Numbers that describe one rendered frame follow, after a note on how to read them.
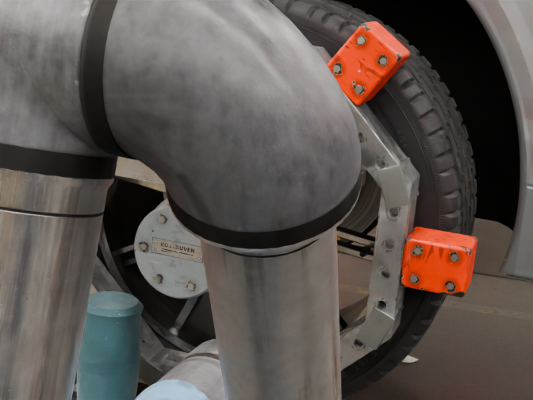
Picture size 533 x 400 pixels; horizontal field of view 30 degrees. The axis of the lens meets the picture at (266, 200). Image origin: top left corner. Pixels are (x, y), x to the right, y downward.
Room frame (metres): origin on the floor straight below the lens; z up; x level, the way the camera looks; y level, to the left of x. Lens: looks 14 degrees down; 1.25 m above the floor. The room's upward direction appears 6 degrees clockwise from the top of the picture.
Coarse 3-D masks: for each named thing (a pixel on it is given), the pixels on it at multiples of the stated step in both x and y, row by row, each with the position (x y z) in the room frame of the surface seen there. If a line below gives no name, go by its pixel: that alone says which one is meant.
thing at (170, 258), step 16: (160, 208) 1.25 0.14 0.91; (144, 224) 1.26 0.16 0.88; (160, 224) 1.25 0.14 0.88; (176, 224) 1.25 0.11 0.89; (144, 240) 1.26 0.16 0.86; (160, 240) 1.25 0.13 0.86; (176, 240) 1.25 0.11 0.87; (192, 240) 1.24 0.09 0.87; (144, 256) 1.26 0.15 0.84; (160, 256) 1.25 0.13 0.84; (176, 256) 1.24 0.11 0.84; (192, 256) 1.24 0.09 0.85; (144, 272) 1.26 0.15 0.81; (160, 272) 1.25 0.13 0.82; (176, 272) 1.24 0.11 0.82; (192, 272) 1.24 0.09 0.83; (160, 288) 1.25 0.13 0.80; (176, 288) 1.24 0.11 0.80; (192, 288) 1.23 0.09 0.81
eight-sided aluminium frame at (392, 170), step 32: (384, 128) 1.37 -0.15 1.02; (384, 160) 1.31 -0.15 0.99; (384, 192) 1.31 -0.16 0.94; (416, 192) 1.35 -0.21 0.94; (384, 224) 1.31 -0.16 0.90; (96, 256) 1.50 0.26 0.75; (384, 256) 1.31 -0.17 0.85; (96, 288) 1.44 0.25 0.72; (384, 288) 1.31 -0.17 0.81; (384, 320) 1.30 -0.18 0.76; (160, 352) 1.45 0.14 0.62; (352, 352) 1.32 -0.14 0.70
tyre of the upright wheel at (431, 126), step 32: (288, 0) 1.46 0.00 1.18; (320, 0) 1.58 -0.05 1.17; (320, 32) 1.43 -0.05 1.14; (352, 32) 1.43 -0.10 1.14; (416, 64) 1.51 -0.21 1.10; (384, 96) 1.40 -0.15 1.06; (416, 96) 1.40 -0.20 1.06; (448, 96) 1.59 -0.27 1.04; (416, 128) 1.38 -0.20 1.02; (448, 128) 1.45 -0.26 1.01; (416, 160) 1.38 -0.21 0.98; (448, 160) 1.38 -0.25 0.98; (448, 192) 1.37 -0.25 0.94; (416, 224) 1.38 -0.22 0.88; (448, 224) 1.37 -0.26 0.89; (416, 320) 1.37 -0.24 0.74; (384, 352) 1.39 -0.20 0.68; (352, 384) 1.40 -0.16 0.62
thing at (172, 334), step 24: (120, 192) 1.60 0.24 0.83; (144, 192) 1.68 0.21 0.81; (120, 216) 1.59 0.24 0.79; (144, 216) 1.67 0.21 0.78; (120, 240) 1.57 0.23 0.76; (360, 240) 1.42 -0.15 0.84; (120, 264) 1.54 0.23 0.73; (144, 288) 1.55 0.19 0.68; (144, 312) 1.51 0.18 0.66; (168, 312) 1.55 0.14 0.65; (192, 312) 1.51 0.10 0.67; (360, 312) 1.45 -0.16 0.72; (168, 336) 1.49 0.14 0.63; (192, 336) 1.51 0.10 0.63
